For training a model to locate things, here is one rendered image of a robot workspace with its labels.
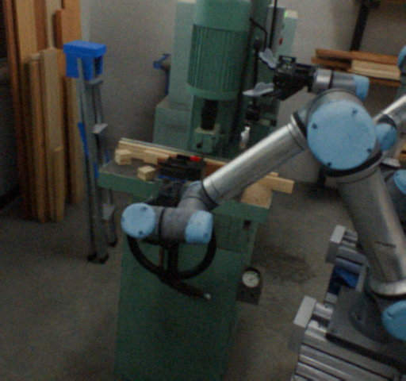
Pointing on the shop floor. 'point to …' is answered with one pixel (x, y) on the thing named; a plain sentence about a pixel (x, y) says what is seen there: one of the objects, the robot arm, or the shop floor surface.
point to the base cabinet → (178, 316)
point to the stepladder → (89, 151)
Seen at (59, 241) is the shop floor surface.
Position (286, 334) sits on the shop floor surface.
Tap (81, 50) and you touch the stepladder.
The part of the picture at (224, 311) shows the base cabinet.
